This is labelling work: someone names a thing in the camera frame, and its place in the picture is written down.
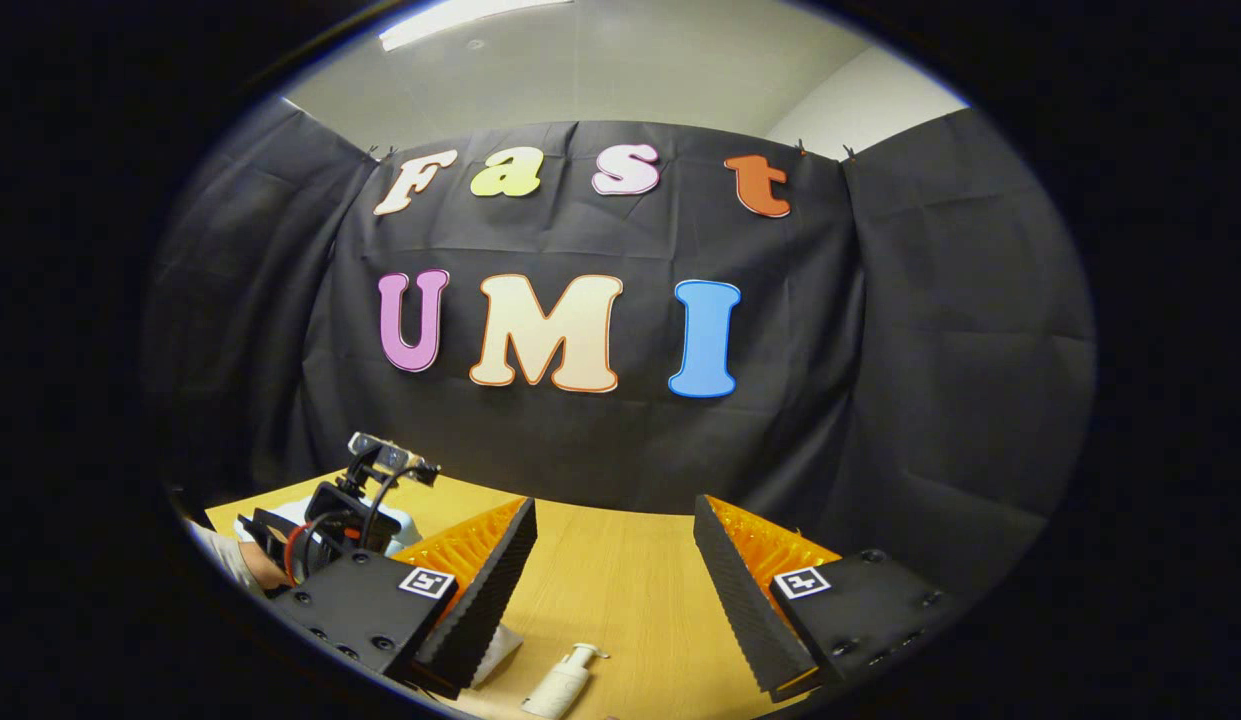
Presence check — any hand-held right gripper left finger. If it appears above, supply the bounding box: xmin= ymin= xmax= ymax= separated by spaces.
xmin=270 ymin=495 xmax=540 ymax=700

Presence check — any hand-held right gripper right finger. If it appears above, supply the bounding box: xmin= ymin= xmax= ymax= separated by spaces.
xmin=693 ymin=493 xmax=969 ymax=703

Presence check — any white squeeze tube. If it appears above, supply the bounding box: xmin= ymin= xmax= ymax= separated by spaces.
xmin=475 ymin=622 xmax=526 ymax=686

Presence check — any light blue suitcase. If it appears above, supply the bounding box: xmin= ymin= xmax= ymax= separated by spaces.
xmin=235 ymin=498 xmax=423 ymax=557

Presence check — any white pump bottle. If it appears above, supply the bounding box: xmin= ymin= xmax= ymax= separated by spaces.
xmin=520 ymin=643 xmax=611 ymax=719

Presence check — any black backdrop cloth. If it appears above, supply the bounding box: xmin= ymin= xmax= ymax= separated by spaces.
xmin=145 ymin=95 xmax=1096 ymax=601

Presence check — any ceiling light panel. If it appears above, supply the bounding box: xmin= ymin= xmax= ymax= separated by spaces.
xmin=378 ymin=0 xmax=571 ymax=51

